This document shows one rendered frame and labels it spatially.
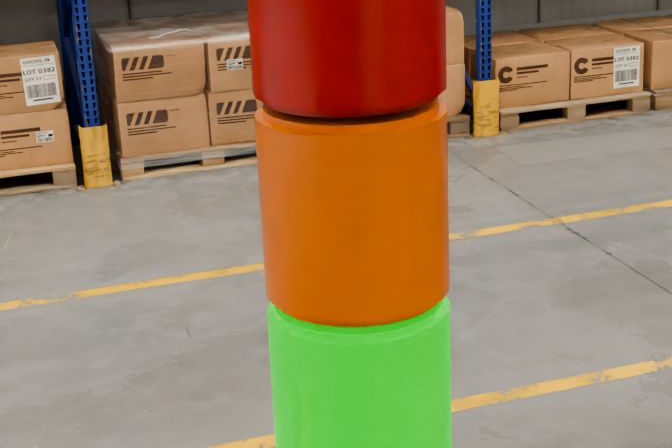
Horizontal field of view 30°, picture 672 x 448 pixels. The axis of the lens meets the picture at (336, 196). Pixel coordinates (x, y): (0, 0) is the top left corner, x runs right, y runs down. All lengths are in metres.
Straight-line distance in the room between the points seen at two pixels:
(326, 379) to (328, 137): 0.06
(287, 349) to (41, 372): 5.29
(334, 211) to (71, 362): 5.37
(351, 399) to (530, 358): 5.14
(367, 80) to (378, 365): 0.07
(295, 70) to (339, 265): 0.05
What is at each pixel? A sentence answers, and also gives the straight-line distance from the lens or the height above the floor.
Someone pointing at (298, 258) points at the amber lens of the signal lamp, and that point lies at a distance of 0.32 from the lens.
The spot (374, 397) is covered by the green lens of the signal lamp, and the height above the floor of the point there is 2.20.
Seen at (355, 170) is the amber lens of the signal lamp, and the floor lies 2.26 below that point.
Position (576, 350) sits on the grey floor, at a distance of 5.55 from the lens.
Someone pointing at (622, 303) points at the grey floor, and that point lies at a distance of 6.04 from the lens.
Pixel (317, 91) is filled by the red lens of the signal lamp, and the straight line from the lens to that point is 0.30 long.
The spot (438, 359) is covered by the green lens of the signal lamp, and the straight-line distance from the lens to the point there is 0.34.
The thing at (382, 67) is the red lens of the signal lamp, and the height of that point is 2.28.
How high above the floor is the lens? 2.35
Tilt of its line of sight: 18 degrees down
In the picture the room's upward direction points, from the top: 2 degrees counter-clockwise
